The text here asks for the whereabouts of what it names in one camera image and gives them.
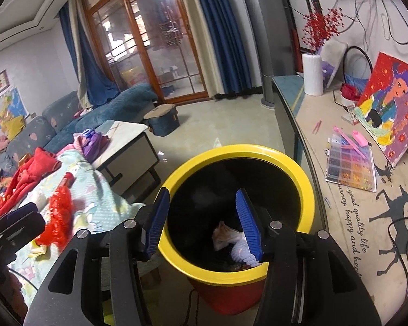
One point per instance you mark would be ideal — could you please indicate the red stool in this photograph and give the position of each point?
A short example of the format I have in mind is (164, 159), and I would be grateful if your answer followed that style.
(224, 298)

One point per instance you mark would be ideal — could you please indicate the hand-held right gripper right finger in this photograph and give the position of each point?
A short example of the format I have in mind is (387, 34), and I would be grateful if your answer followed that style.
(250, 224)

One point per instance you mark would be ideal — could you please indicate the white coffee table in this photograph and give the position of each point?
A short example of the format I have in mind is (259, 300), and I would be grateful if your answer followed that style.
(129, 149)

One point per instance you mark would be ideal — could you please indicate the purple cloth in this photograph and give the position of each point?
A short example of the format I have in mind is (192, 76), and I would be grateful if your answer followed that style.
(95, 146)

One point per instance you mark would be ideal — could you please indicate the pink plastic tool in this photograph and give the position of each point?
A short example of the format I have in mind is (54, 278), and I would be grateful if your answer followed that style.
(358, 139)

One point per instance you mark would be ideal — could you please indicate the blue curtain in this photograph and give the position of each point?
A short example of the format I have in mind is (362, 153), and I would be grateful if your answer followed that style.
(221, 40)
(95, 85)

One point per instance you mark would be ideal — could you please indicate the white ribbed vase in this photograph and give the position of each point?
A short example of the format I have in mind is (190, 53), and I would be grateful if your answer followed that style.
(312, 74)

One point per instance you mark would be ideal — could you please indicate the wooden sliding glass door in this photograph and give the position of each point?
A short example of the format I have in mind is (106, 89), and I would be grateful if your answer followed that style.
(163, 40)

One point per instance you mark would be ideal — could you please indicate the small red flower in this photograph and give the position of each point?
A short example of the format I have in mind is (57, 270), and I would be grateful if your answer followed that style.
(349, 91)

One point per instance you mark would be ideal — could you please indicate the grey tower air conditioner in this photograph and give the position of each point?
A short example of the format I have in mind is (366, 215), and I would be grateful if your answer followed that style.
(265, 40)

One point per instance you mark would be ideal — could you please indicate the pink tweezers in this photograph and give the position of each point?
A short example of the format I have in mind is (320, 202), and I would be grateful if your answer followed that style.
(317, 126)

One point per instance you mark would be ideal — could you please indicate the country map poster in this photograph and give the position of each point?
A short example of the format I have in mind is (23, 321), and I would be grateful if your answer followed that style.
(10, 108)

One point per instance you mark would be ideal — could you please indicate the pale yellow wrapper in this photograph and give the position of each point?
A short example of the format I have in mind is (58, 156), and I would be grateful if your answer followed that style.
(39, 250)

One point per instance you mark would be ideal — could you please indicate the red blanket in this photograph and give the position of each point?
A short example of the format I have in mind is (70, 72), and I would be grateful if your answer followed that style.
(37, 166)

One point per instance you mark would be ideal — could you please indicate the blue stool with brown cushion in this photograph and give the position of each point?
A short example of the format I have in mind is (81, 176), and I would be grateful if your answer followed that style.
(163, 122)

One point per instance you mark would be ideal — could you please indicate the yellow pillow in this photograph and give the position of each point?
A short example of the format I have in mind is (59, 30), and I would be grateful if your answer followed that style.
(15, 127)

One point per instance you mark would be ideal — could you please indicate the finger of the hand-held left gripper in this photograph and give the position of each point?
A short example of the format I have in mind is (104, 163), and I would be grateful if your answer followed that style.
(27, 231)
(22, 212)

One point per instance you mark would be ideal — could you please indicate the beige curtain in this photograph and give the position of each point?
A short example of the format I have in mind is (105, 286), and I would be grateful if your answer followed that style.
(197, 47)
(82, 91)

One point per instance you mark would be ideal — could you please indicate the white pleated paper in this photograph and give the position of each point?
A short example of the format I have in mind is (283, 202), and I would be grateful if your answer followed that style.
(241, 254)

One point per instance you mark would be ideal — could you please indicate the television cabinet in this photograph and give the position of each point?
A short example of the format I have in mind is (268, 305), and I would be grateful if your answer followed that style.
(285, 115)

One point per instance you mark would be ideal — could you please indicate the red narrow cylinder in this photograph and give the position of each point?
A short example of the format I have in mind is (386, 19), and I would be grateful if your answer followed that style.
(295, 51)

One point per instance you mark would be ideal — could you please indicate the cartoon cat print blanket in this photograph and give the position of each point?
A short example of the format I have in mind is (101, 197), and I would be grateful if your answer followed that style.
(98, 193)

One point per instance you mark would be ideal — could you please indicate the red plastic bag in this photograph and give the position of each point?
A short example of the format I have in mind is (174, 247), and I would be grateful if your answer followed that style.
(59, 217)

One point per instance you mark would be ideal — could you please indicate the yellow-rimmed waste bin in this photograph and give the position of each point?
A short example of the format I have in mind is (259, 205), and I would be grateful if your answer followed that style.
(197, 193)

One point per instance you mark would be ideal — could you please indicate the green cushion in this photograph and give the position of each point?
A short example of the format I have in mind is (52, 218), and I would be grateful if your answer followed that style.
(108, 314)

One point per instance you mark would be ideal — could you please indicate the yellow and red carton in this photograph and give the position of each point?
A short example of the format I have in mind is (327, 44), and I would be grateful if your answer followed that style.
(132, 76)

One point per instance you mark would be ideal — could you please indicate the purple canvas picture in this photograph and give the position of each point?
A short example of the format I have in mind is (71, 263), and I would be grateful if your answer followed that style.
(331, 68)

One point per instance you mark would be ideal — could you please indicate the bead organiser box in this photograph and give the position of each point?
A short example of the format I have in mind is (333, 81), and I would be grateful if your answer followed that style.
(350, 163)

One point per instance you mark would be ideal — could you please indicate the pink cloth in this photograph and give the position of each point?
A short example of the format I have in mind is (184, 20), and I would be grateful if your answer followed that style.
(78, 141)

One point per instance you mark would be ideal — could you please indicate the blue sofa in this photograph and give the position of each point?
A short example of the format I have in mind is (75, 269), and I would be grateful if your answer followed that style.
(37, 132)

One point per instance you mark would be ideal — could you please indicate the colourful figure painting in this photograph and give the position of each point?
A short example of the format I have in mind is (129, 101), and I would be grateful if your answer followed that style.
(391, 108)

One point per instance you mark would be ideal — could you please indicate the red berry branches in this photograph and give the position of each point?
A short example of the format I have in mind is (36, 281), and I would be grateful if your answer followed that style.
(318, 29)

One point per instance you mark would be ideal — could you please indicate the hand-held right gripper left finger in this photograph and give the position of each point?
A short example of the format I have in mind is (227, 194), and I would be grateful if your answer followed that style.
(156, 224)

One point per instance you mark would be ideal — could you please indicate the deer print table mat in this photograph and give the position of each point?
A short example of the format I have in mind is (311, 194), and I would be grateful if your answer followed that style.
(343, 217)

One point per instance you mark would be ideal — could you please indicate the golden gift bag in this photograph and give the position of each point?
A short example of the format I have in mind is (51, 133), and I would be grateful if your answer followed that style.
(25, 158)

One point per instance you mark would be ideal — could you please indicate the red tube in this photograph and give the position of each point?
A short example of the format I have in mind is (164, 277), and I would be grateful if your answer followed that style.
(66, 179)

